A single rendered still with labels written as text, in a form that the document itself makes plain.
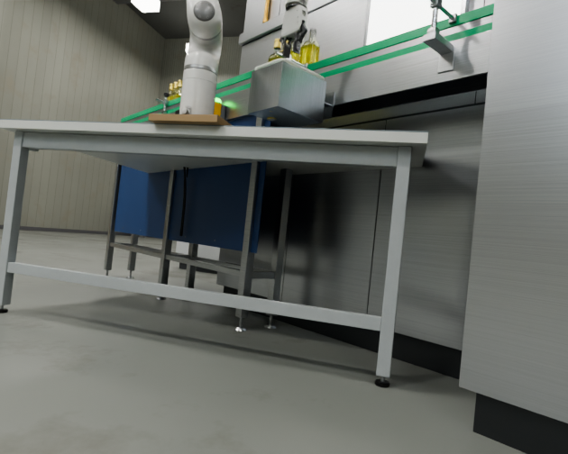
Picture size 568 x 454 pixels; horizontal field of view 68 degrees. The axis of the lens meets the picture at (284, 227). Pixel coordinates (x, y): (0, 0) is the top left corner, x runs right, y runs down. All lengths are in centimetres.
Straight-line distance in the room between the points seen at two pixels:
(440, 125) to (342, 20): 73
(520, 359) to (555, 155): 44
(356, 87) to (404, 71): 20
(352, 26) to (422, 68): 61
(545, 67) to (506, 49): 11
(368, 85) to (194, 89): 61
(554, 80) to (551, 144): 14
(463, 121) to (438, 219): 34
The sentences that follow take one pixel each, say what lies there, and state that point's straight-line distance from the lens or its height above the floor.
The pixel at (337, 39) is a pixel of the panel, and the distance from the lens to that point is 206.
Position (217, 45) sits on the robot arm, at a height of 109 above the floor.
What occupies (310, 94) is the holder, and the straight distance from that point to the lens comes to 159.
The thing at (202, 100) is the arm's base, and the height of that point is 85.
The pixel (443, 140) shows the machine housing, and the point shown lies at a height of 80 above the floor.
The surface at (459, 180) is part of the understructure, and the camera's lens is 156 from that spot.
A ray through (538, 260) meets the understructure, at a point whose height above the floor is 41.
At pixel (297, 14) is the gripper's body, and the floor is 121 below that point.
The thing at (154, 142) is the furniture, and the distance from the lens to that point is 159.
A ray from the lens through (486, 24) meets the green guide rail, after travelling 147.
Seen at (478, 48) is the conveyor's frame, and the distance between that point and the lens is 143.
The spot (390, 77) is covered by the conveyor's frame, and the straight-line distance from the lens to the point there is 155.
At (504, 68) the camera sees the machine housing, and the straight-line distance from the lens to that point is 117.
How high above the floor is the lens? 41
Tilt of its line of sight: 1 degrees up
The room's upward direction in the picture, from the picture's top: 6 degrees clockwise
